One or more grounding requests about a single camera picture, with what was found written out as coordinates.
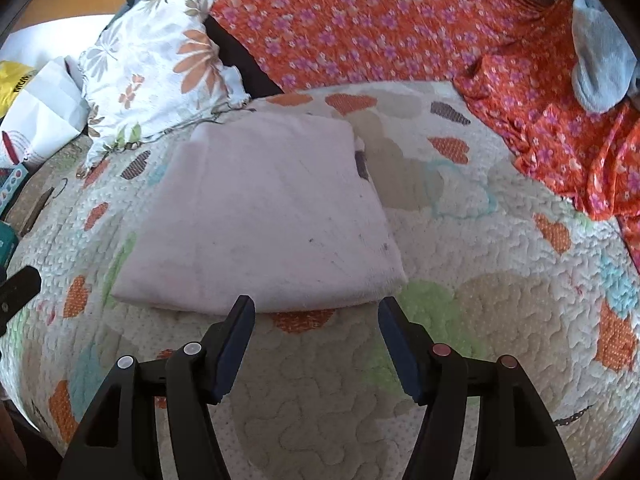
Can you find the white paper bag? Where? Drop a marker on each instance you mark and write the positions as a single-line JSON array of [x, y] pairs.
[[47, 110]]

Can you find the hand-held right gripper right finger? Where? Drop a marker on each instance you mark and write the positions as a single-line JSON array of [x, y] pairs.
[[400, 355]]

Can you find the teal box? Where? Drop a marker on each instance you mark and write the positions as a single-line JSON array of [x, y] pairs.
[[6, 245]]

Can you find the colourful dotted box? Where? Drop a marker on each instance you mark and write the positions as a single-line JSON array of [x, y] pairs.
[[12, 190]]

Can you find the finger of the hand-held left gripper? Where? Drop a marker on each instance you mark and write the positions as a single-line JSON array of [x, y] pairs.
[[17, 295]]

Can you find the white floral pillow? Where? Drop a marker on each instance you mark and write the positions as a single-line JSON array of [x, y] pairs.
[[155, 70]]

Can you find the light blue cloth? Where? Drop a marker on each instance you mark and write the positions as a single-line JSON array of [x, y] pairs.
[[600, 55]]

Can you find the yellow plastic bag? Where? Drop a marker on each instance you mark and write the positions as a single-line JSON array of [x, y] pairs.
[[12, 82]]

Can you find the heart patterned quilt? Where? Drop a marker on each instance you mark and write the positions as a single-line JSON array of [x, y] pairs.
[[500, 300]]

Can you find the orange floral bedsheet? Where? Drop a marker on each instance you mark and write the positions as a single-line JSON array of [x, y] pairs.
[[375, 25]]

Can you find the pink shirt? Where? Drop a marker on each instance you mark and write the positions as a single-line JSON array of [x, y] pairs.
[[265, 215]]

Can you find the orange floral garment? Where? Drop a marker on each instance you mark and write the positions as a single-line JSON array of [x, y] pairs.
[[575, 150]]

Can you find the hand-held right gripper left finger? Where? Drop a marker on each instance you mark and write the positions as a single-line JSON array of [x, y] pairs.
[[232, 355]]

